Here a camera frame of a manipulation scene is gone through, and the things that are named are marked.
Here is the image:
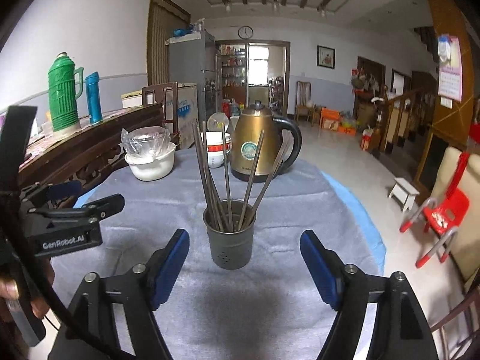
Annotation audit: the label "dark chopstick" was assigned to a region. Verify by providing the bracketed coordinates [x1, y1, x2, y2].
[238, 130, 264, 232]
[192, 124, 224, 232]
[220, 122, 234, 233]
[201, 121, 229, 233]
[247, 138, 291, 225]

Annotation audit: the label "person left hand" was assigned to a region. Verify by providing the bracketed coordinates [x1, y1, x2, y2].
[0, 257, 56, 321]

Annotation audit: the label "blue under cloth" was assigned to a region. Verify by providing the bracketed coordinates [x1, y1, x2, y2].
[73, 168, 386, 273]

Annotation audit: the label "dark carved wooden bench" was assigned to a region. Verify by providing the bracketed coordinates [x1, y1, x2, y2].
[19, 104, 164, 192]

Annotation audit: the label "white ceramic pot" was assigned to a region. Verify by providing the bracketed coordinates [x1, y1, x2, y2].
[124, 142, 176, 181]

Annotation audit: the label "clear plastic bag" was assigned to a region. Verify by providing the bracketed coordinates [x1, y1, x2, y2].
[120, 126, 171, 158]

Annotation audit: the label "grey table cloth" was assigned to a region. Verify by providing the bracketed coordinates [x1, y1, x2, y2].
[50, 147, 376, 360]

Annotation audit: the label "blue thermos bottle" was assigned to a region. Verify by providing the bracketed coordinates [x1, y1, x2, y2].
[85, 72, 103, 125]

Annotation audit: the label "red plastic chair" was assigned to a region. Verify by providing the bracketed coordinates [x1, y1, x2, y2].
[400, 152, 470, 268]

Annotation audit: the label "green thermos jug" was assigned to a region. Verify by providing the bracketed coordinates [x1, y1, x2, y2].
[48, 52, 84, 133]

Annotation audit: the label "small white stool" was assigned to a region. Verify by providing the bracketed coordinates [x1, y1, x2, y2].
[388, 177, 420, 212]

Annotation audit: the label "grey perforated utensil holder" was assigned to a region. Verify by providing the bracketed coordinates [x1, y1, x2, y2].
[202, 209, 256, 270]

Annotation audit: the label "red white stacked bowls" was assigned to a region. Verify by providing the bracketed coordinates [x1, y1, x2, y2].
[206, 131, 231, 168]

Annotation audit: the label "wooden chair behind table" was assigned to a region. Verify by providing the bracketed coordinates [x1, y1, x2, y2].
[142, 81, 180, 146]

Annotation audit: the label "grey refrigerator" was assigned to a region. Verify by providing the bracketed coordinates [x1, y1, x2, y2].
[165, 30, 221, 123]

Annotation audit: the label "gold electric kettle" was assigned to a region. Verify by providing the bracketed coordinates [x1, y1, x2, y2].
[230, 101, 303, 182]

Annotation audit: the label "wooden stair railing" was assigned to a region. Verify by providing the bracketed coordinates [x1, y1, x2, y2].
[378, 88, 436, 154]

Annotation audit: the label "orange boxes on floor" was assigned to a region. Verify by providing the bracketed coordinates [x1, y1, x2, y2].
[320, 108, 358, 136]

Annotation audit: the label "wooden chair by wall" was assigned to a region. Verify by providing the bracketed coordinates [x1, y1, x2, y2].
[295, 80, 313, 121]

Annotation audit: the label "round wall clock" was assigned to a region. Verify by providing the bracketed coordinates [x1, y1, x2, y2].
[238, 25, 254, 40]

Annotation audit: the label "wall calendar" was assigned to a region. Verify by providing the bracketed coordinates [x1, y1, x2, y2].
[438, 34, 462, 102]

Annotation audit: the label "framed wall picture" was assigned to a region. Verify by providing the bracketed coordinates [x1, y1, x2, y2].
[316, 46, 335, 69]

